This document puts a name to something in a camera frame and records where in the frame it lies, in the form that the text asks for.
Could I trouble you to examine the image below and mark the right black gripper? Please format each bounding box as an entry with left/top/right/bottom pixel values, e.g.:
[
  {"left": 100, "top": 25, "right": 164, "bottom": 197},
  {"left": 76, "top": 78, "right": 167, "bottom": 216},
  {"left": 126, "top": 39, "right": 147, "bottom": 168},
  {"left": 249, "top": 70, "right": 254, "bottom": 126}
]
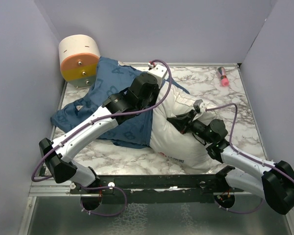
[{"left": 167, "top": 110, "right": 213, "bottom": 144}]

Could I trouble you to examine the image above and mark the white pillow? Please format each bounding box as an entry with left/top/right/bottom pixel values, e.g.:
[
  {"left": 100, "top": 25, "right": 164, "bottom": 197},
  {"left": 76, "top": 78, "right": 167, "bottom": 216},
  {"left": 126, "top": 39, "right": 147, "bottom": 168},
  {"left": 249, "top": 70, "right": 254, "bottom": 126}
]
[{"left": 149, "top": 82, "right": 221, "bottom": 174}]

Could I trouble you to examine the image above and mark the blue cartoon print pillowcase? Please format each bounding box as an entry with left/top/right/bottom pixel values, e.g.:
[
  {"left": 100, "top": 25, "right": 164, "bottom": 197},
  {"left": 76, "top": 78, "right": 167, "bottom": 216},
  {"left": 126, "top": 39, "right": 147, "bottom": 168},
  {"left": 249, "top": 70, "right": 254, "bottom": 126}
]
[{"left": 50, "top": 57, "right": 189, "bottom": 149}]

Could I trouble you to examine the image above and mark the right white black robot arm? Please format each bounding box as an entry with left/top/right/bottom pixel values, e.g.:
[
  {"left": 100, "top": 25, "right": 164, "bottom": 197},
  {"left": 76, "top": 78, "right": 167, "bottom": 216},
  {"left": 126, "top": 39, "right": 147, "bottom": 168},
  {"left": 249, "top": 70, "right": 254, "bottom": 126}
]
[{"left": 167, "top": 110, "right": 294, "bottom": 215}]

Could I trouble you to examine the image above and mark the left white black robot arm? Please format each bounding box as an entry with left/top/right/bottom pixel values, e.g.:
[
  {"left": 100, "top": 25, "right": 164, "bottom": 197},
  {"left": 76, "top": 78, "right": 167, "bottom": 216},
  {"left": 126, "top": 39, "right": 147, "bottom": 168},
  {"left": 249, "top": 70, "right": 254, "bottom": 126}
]
[{"left": 39, "top": 72, "right": 164, "bottom": 193}]

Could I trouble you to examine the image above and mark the small pink tube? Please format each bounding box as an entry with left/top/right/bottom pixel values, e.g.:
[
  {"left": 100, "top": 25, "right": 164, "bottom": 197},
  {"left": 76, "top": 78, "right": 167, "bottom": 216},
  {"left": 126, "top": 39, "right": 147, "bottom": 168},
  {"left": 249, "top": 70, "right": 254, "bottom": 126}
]
[{"left": 218, "top": 67, "right": 229, "bottom": 87}]

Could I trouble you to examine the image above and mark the cream orange cylindrical container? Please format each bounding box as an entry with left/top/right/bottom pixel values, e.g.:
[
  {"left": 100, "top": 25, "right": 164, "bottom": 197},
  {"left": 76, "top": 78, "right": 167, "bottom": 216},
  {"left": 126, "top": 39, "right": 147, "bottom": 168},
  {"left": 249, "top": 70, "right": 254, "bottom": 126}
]
[{"left": 58, "top": 34, "right": 100, "bottom": 88}]

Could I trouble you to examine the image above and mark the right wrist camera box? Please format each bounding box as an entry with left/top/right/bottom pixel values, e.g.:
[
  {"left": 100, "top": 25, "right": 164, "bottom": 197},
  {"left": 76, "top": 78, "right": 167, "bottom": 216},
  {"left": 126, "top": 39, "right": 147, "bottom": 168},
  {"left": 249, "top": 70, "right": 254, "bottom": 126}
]
[{"left": 193, "top": 99, "right": 206, "bottom": 114}]

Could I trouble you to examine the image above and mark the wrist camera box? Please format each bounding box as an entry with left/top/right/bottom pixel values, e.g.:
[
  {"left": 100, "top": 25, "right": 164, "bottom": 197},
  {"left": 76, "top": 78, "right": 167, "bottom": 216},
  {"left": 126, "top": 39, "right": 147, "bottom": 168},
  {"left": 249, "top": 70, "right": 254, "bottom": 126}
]
[
  {"left": 193, "top": 99, "right": 206, "bottom": 114},
  {"left": 148, "top": 63, "right": 168, "bottom": 87}
]

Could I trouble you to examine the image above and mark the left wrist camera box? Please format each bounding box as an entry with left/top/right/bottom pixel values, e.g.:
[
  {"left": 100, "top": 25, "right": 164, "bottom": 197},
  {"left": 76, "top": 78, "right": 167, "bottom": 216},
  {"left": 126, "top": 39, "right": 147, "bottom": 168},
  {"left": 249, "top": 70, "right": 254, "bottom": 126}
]
[{"left": 148, "top": 63, "right": 168, "bottom": 87}]

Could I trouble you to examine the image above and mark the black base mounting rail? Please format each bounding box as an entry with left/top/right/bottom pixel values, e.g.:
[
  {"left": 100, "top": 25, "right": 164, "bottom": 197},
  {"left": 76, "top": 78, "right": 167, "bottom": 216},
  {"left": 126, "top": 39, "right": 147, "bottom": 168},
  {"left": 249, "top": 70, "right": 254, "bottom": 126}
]
[{"left": 70, "top": 174, "right": 237, "bottom": 204}]

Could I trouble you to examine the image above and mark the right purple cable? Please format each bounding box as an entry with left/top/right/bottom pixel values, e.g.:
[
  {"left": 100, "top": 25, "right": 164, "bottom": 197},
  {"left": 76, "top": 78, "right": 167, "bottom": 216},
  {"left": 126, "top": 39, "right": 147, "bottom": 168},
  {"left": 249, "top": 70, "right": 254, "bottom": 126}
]
[{"left": 199, "top": 102, "right": 294, "bottom": 214}]

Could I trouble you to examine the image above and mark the aluminium frame rail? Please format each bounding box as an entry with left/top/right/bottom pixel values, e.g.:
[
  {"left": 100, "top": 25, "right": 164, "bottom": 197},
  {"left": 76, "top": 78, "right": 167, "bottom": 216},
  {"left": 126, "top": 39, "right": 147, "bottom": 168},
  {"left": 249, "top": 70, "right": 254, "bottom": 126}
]
[{"left": 29, "top": 180, "right": 71, "bottom": 197}]

